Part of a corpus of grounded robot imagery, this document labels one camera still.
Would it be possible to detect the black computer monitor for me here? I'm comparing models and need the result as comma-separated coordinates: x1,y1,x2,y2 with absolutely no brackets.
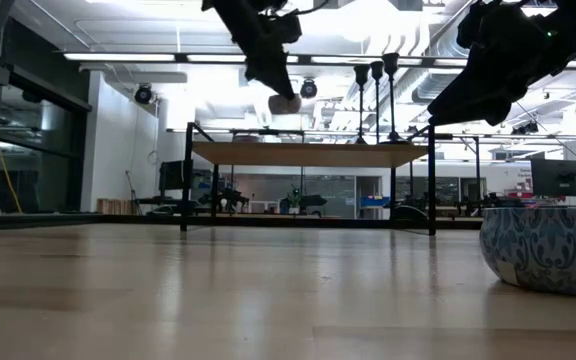
530,158,576,197
157,159,185,192

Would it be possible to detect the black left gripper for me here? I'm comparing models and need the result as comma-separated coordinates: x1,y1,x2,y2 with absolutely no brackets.
201,0,303,100

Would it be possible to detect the wooden crate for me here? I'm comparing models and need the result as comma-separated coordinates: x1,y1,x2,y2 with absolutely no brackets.
96,197,132,216

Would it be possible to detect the linear ceiling light fixture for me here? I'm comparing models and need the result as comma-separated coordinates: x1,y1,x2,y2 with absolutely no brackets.
62,51,576,70

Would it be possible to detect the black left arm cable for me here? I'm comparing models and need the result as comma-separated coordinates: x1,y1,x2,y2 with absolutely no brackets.
287,0,332,17

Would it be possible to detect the wood-top shelf black frame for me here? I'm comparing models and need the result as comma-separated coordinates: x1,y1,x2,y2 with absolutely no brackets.
181,121,438,237

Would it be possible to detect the black ceiling spotlight cluster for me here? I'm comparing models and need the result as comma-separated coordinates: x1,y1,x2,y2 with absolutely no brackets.
511,119,540,136

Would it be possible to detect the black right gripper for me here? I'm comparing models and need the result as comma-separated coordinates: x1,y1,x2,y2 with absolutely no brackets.
428,0,559,127

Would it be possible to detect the tall black candlestick holder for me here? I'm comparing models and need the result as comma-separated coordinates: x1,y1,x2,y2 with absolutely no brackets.
370,60,385,145

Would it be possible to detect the round black ceiling device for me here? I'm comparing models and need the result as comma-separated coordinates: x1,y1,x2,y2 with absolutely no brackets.
133,83,155,106
299,78,319,101

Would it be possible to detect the blue storage bin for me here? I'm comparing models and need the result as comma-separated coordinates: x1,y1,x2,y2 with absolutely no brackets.
360,195,392,209

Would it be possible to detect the blue floral candle tin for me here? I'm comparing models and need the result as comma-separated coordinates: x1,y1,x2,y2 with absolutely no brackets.
478,207,576,299

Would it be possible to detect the small background plant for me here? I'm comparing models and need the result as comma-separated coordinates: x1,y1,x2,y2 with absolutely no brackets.
287,184,303,214

